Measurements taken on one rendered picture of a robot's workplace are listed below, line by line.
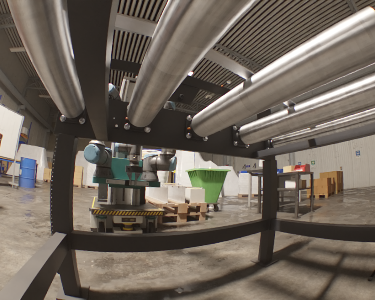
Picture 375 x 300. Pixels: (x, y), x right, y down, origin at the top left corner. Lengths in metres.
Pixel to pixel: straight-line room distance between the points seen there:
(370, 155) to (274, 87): 10.08
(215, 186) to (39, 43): 3.35
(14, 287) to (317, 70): 0.77
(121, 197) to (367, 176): 10.33
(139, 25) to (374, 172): 10.39
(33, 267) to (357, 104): 1.04
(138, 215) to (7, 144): 4.32
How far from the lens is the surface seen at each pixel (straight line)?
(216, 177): 3.40
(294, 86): 0.45
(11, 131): 5.26
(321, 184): 6.15
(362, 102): 0.68
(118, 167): 1.76
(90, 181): 8.83
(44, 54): 0.40
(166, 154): 1.62
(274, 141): 1.15
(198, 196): 2.67
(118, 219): 1.53
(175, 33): 0.29
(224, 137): 0.96
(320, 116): 0.71
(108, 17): 0.21
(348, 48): 0.41
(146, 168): 1.68
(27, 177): 5.80
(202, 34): 0.28
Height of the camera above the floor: 0.58
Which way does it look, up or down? 11 degrees up
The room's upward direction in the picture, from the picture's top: 2 degrees clockwise
